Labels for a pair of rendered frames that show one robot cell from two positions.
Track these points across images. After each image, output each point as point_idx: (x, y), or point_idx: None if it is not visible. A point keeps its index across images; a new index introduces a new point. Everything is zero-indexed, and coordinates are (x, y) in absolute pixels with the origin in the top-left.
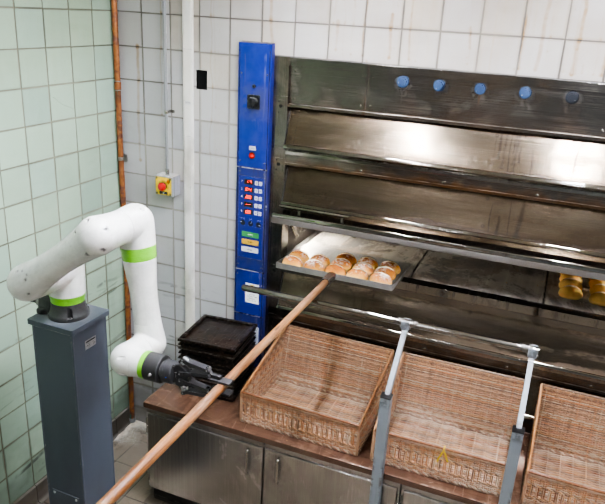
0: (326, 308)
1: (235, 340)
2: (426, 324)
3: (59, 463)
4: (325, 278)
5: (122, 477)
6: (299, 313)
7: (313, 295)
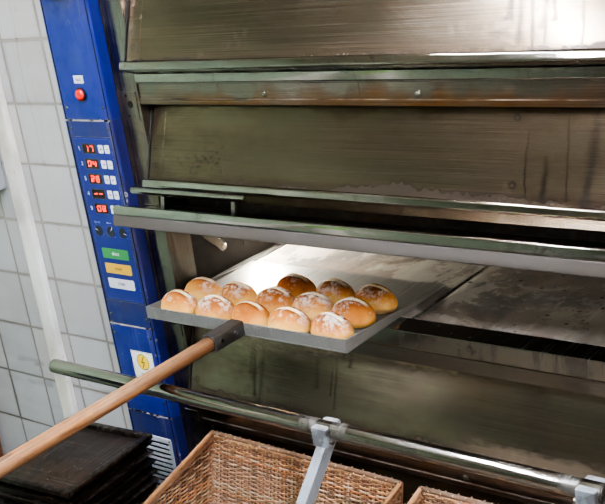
0: (183, 403)
1: (89, 471)
2: (361, 432)
3: None
4: (208, 335)
5: None
6: (92, 420)
7: (151, 376)
